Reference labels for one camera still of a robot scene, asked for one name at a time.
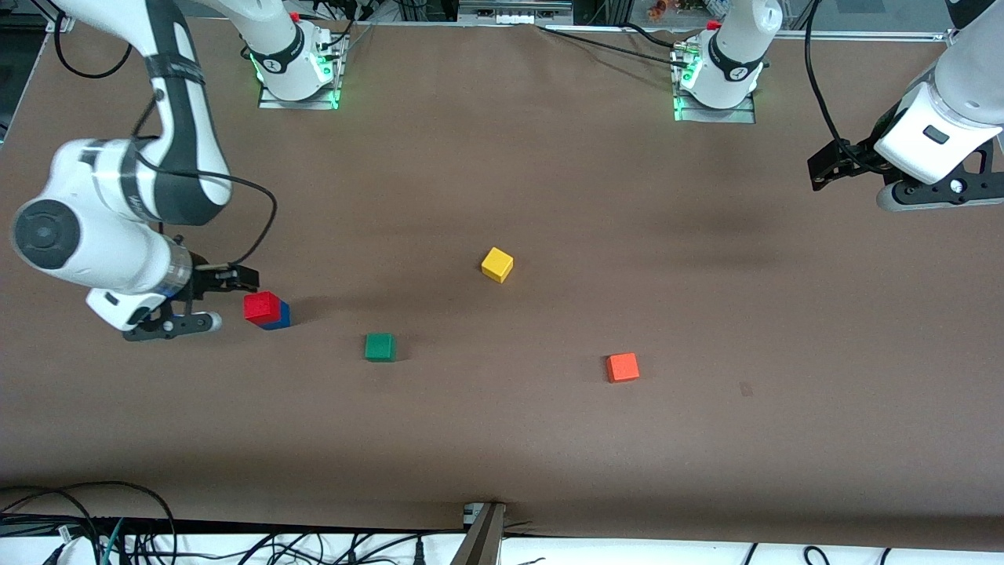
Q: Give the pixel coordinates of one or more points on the aluminium corner bracket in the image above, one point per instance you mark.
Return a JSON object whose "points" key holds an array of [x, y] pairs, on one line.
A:
{"points": [[954, 36], [64, 23]]}

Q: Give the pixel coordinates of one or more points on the orange block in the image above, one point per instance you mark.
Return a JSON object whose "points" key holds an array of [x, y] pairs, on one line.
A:
{"points": [[622, 367]]}

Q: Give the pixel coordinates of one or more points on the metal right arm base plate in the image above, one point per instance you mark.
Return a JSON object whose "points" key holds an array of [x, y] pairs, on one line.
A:
{"points": [[298, 104]]}

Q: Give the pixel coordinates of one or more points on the green block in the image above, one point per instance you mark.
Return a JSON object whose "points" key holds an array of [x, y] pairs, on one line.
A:
{"points": [[380, 347]]}

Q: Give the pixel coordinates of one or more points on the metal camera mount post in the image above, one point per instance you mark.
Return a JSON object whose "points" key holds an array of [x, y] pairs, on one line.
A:
{"points": [[480, 541]]}

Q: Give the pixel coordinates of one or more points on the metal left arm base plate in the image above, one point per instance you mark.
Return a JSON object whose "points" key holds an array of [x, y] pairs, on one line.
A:
{"points": [[718, 116]]}

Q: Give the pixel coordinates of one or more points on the red block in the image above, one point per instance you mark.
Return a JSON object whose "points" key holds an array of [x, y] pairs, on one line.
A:
{"points": [[261, 306]]}

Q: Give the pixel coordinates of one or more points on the blue block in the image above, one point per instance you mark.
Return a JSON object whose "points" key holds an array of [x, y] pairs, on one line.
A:
{"points": [[281, 318]]}

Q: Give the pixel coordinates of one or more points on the white power strip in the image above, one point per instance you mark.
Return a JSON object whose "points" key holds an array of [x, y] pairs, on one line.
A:
{"points": [[514, 12]]}

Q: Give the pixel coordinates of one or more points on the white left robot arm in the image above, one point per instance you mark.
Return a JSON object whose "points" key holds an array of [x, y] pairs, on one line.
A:
{"points": [[733, 78]]}

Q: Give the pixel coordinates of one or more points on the aluminium frame rail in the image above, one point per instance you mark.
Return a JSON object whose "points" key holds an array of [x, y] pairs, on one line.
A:
{"points": [[863, 34]]}

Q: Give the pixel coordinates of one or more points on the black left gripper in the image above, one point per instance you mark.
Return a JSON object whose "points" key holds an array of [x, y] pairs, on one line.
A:
{"points": [[860, 153]]}

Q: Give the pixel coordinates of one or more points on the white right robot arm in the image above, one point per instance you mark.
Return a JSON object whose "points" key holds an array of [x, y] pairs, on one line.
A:
{"points": [[102, 235]]}

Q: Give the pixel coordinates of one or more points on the yellow block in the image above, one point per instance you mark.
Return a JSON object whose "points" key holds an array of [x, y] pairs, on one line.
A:
{"points": [[496, 264]]}

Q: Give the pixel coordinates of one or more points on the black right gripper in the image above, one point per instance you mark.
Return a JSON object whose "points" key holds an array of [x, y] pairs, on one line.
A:
{"points": [[205, 280]]}

